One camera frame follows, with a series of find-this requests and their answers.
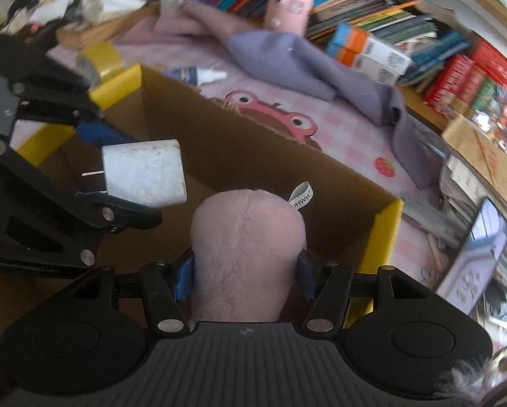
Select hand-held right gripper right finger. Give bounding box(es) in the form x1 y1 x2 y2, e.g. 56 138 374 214
296 249 424 333

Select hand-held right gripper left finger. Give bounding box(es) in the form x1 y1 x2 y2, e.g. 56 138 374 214
67 256 197 335

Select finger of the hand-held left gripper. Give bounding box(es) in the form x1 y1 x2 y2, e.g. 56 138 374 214
9 80 133 147
0 133 163 269

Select white charger plug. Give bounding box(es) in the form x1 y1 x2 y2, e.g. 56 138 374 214
81 139 188 208

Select pink plush toy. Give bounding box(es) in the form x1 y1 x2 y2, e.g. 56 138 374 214
190 181 315 323

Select yellow tape roll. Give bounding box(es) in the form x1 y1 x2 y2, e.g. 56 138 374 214
76 41 124 88

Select yellow cardboard box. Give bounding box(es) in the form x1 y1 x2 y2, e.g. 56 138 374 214
0 63 404 340

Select wooden chessboard box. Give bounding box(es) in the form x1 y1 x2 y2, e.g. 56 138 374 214
56 2 161 49

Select small white-capped bottle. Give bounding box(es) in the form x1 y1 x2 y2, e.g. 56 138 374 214
166 67 228 88

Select stack of papers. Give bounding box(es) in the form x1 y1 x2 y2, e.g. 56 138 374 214
399 148 507 272

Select smartphone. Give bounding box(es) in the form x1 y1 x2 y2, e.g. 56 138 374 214
435 197 507 316

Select grey furry item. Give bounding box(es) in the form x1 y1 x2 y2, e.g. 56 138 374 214
435 345 507 407

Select purple cloth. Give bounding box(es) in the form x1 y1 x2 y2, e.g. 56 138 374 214
227 32 443 191

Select brown kraft notebook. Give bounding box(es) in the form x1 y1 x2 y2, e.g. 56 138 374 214
442 114 507 221

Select orange and white carton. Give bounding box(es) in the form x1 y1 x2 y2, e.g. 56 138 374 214
336 49 407 86
326 22 413 73

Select pink handheld device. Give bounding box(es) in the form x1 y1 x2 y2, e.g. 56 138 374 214
264 0 322 35

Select red boxed book set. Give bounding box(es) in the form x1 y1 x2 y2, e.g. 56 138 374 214
423 40 507 157

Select row of colourful books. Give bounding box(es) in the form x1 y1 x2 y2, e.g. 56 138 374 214
186 0 474 88

